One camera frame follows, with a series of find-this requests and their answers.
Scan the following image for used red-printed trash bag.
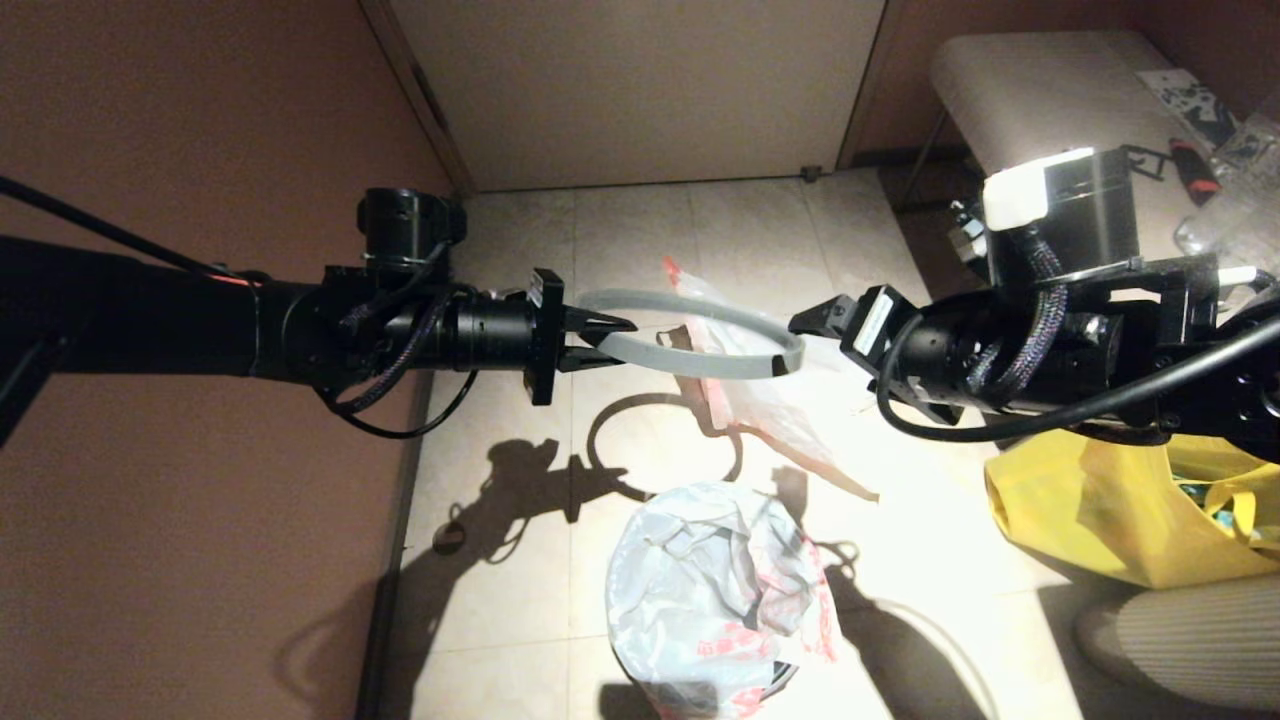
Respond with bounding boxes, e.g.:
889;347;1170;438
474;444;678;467
660;255;881;501

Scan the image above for black bin rim ring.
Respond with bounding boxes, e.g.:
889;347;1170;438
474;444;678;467
575;288;807;381

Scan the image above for new white plastic bag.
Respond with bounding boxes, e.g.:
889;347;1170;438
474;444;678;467
605;482;839;720

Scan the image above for yellow shopping bag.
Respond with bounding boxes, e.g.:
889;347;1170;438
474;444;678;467
985;430;1280;591

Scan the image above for black cylindrical left wrist motor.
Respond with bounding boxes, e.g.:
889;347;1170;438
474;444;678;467
358;188;467;273

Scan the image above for black metal table leg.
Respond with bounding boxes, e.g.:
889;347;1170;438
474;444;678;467
892;108;951;213

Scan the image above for white cabinet panel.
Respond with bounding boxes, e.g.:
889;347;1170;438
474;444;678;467
390;0;886;193

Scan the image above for beige wood-grain table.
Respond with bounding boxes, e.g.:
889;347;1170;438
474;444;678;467
930;30;1280;291

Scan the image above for red black hand tool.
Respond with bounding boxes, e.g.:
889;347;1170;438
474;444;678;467
1168;138;1223;206

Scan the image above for teal crumpled packaging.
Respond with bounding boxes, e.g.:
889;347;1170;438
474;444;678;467
1175;478;1259;543

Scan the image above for clear plastic bottle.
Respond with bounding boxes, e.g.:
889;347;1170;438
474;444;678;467
1215;110;1280;181
1175;190;1280;266

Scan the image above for blue white printed paper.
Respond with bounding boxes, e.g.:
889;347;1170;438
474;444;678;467
1140;68;1246;151

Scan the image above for beige ribbed cushion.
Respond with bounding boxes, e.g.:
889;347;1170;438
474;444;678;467
1075;580;1280;713

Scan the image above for black left wrist camera cable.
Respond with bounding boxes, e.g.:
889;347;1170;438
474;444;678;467
315;290;481;441

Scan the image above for thin black right camera cable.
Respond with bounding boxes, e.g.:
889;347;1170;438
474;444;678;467
878;315;1280;443

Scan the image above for braided black right camera cable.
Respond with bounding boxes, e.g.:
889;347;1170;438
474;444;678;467
965;235;1071;401

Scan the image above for black cylindrical right wrist camera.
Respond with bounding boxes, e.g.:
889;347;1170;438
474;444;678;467
950;148;1141;291

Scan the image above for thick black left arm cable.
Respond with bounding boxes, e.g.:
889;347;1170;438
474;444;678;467
0;175;241;283

